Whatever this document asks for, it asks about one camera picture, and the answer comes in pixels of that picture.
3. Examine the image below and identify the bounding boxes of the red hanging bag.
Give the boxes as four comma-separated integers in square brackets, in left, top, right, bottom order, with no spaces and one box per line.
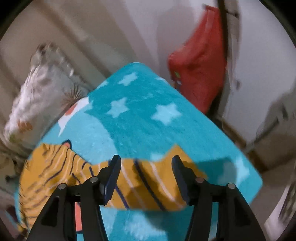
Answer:
[168,5,226,114]

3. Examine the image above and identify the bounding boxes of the white leaf print pillow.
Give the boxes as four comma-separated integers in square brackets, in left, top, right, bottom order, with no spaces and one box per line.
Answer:
[3,43,91,152]

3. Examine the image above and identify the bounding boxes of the turquoise star cartoon blanket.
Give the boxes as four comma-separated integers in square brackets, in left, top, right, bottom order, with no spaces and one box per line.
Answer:
[37,62,262,240]

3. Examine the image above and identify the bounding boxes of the orange striped sweater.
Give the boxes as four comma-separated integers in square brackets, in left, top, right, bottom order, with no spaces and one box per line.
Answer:
[18,141,206,230]

